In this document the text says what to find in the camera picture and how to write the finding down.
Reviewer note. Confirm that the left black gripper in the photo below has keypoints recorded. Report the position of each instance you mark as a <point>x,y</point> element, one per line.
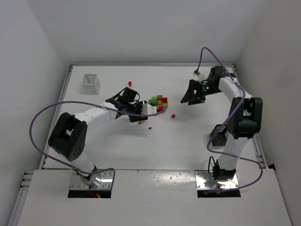
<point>138,111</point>

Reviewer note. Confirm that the black slotted container near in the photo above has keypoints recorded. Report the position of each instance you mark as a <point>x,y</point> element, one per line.
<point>221,138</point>

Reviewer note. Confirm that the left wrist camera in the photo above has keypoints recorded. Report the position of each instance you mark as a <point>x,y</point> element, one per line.
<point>148,109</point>

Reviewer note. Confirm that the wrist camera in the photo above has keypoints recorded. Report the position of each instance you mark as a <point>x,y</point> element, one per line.
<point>148,109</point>
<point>199,75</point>

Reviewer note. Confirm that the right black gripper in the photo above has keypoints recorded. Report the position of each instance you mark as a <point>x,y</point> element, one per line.
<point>196,92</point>

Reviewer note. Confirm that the white slotted container far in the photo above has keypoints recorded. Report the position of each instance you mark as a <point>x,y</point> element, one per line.
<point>90,85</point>

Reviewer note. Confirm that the white front platform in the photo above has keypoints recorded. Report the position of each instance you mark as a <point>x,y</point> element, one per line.
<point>150,198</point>

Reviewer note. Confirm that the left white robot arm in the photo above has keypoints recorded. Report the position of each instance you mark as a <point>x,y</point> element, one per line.
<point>69,134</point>

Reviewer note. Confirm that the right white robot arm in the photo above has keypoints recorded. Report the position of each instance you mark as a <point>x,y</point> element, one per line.
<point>242,123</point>

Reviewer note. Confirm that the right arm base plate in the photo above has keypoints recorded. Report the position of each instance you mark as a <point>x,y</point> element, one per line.
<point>206,182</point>

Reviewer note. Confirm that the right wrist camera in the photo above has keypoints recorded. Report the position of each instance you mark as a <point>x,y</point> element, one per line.
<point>199,75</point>

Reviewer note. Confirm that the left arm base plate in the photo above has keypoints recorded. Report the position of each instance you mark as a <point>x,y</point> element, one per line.
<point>99,182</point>

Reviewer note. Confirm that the lego brick cluster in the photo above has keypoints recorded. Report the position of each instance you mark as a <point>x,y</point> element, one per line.
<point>163,102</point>

